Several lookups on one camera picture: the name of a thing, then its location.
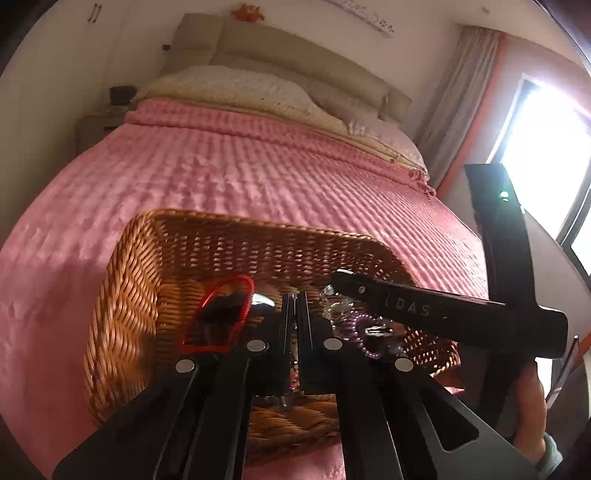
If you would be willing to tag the bright window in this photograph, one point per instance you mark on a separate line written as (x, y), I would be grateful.
(549, 152)

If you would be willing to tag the brown wicker basket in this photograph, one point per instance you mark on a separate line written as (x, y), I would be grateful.
(138, 300)

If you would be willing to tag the pink fleece blanket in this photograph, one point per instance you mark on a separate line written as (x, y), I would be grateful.
(207, 170)

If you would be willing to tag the white patterned pillow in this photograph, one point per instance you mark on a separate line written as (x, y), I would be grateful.
(231, 85)

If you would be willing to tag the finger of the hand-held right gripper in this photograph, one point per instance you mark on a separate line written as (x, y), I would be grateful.
(452, 314)

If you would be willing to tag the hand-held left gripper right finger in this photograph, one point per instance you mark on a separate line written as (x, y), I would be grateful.
(309, 341)

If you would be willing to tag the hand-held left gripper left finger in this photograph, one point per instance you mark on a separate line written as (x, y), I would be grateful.
(277, 341)

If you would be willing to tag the beige padded headboard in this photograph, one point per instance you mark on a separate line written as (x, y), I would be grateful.
(286, 46)

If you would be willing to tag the black wrist watch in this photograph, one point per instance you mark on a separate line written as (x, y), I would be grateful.
(226, 314)

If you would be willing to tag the grey and orange curtain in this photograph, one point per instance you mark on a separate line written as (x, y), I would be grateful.
(457, 92)

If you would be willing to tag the dark patterned bag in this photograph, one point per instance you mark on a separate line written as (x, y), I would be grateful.
(121, 94)

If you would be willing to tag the white wardrobe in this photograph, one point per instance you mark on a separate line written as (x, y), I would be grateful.
(120, 18)

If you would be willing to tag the person's right hand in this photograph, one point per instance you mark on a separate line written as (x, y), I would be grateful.
(531, 410)

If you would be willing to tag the orange plush toy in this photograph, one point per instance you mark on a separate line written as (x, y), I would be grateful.
(248, 13)

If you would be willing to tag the pink pillow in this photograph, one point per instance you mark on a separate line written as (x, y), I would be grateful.
(351, 108)

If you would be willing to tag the beige nightstand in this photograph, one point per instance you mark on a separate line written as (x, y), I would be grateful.
(99, 131)

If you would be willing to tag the small silver clasp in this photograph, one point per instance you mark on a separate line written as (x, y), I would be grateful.
(376, 330)

